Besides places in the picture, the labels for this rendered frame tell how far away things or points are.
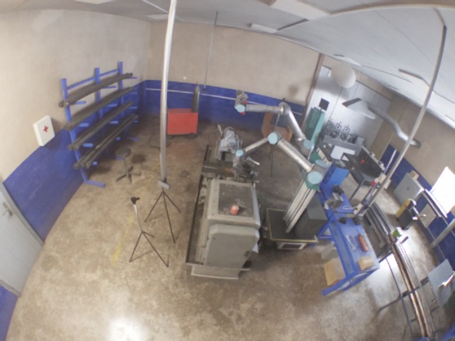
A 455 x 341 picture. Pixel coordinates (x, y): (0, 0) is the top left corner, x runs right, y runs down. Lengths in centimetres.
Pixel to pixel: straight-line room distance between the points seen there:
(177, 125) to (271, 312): 483
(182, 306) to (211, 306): 39
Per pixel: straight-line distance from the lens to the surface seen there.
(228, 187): 194
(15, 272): 354
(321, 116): 637
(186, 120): 530
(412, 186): 778
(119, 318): 278
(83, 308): 300
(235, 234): 166
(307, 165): 201
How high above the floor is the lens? 262
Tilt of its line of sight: 36 degrees down
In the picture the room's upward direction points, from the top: 12 degrees clockwise
